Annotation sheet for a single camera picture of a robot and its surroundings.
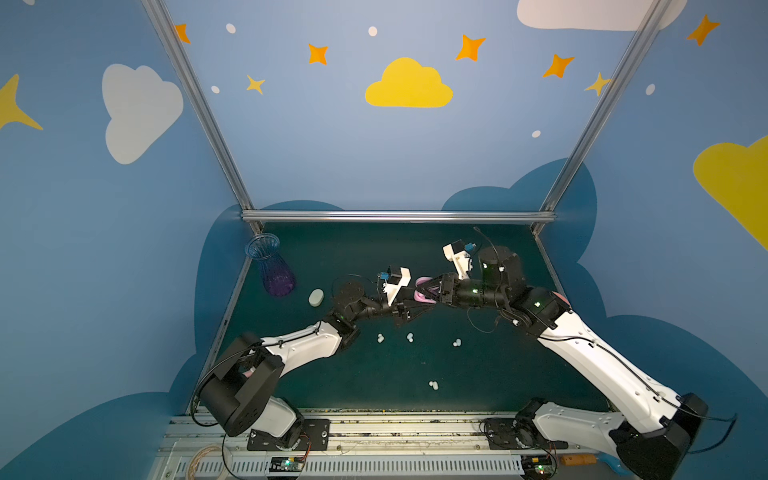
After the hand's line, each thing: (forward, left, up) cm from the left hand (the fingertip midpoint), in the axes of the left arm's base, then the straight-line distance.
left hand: (434, 300), depth 69 cm
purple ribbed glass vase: (+23, +50, -25) cm, 60 cm away
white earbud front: (-12, -2, -26) cm, 29 cm away
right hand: (+2, +2, +3) cm, 4 cm away
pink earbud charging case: (0, +4, +2) cm, 4 cm away
